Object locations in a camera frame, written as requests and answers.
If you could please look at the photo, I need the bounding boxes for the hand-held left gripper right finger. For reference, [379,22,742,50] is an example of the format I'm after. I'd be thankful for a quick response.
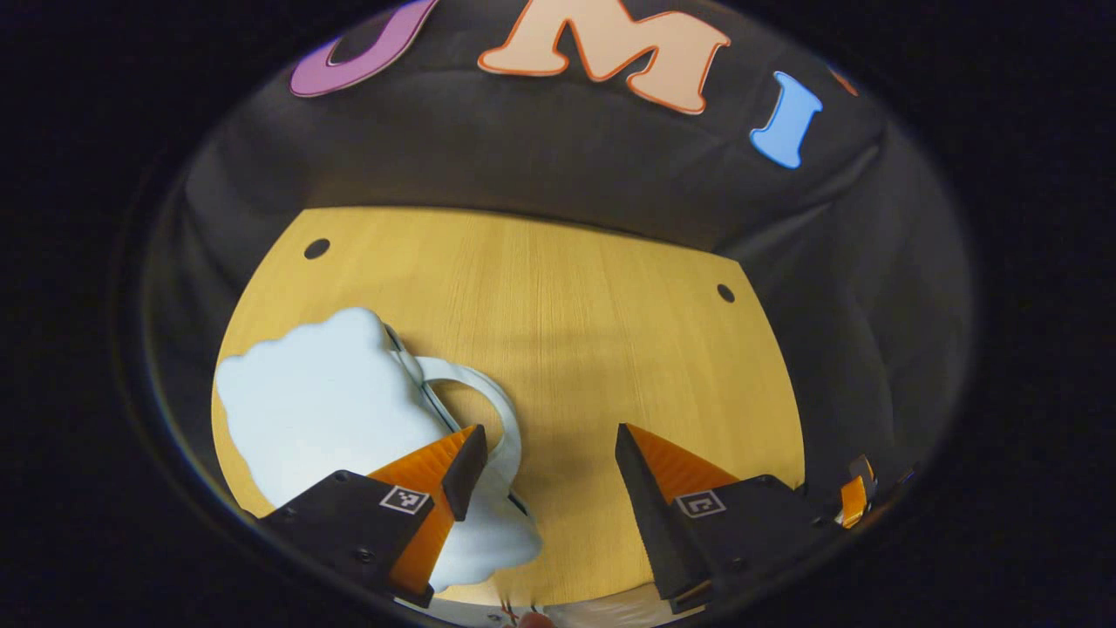
[614,424,840,615]

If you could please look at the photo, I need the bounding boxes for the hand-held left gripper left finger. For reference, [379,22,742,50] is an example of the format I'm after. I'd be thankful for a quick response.
[257,424,488,610]

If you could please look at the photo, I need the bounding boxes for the small white suitcase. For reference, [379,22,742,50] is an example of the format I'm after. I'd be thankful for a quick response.
[213,306,544,593]

